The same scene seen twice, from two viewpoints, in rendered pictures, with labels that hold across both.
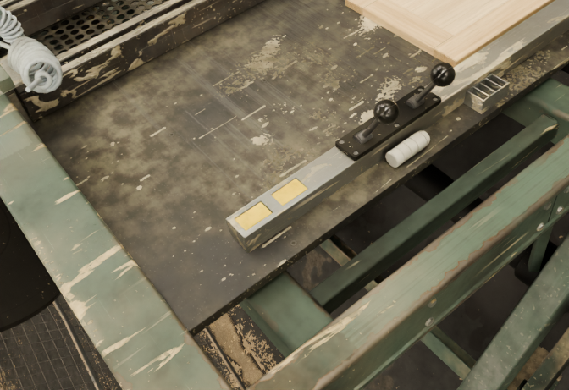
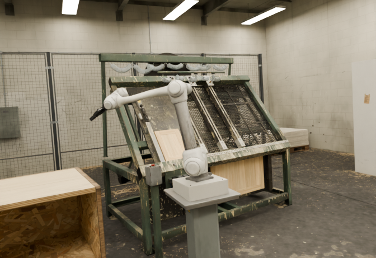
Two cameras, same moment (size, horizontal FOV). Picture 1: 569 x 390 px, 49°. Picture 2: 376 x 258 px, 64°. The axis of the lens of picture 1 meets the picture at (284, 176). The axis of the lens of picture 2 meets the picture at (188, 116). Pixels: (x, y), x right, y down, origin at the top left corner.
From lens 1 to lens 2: 3.17 m
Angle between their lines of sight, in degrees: 50
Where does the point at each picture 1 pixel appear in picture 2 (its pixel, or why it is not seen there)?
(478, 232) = (122, 111)
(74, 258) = (137, 78)
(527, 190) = (125, 118)
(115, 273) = (133, 80)
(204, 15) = not seen: hidden behind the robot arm
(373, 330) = not seen: hidden behind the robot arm
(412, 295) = not seen: hidden behind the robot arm
